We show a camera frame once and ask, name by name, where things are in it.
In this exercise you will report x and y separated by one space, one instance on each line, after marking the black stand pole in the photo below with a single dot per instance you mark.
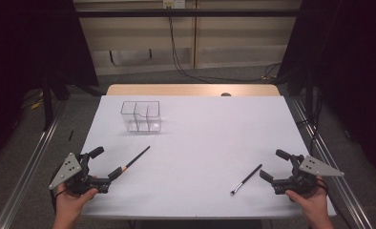
47 105
309 95

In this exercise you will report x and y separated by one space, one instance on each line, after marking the person's left hand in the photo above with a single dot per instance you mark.
70 205

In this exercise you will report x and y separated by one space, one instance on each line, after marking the white wall socket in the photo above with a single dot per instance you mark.
174 3

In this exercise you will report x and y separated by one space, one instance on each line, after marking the dark table grommet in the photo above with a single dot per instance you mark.
225 94

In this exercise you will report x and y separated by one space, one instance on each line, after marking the black brush with silver ferrule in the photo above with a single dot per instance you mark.
246 179

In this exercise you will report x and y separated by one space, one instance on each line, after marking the black curtain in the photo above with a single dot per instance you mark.
24 47
351 63

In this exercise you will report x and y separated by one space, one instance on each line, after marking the clear plastic organizer box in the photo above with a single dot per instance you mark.
141 116

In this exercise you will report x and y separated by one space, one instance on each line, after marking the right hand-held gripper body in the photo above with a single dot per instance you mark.
316 168

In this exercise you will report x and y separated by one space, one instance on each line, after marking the black brush with gold ferrule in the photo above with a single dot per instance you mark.
136 157

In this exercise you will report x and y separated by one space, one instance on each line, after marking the small black floor item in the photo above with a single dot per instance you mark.
71 135

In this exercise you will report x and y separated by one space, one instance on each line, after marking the white table cover sheet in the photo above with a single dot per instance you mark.
192 143

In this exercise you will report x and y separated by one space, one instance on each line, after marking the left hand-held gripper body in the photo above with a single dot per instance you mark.
66 171

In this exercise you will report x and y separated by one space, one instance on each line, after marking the wooden table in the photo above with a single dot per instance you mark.
176 89

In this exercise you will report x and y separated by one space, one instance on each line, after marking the black horizontal bar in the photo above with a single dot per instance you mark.
189 13

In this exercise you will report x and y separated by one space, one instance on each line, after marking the person's right hand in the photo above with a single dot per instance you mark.
315 205

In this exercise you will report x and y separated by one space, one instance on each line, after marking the metal floor rail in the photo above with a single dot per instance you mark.
332 165
27 168

